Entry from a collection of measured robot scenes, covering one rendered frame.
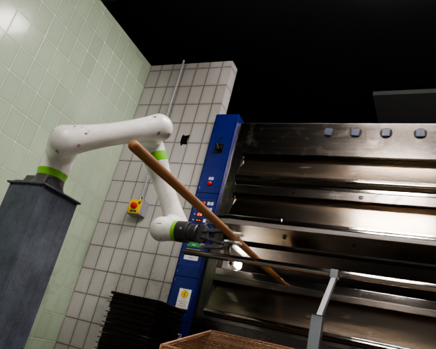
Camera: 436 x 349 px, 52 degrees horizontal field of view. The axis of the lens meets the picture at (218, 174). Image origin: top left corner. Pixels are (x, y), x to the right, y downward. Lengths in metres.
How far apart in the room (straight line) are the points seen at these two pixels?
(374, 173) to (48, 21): 1.95
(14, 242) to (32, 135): 0.89
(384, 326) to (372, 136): 1.00
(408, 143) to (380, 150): 0.15
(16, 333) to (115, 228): 1.19
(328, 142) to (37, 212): 1.58
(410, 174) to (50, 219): 1.73
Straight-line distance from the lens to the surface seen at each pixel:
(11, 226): 1.90
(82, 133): 1.86
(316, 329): 1.68
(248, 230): 2.40
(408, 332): 2.26
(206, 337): 2.38
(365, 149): 2.56
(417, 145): 2.56
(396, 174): 2.48
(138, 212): 2.77
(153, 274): 2.67
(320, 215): 2.43
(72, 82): 2.82
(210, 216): 1.58
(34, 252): 1.88
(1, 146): 2.47
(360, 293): 2.30
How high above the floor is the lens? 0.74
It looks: 22 degrees up
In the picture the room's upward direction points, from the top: 14 degrees clockwise
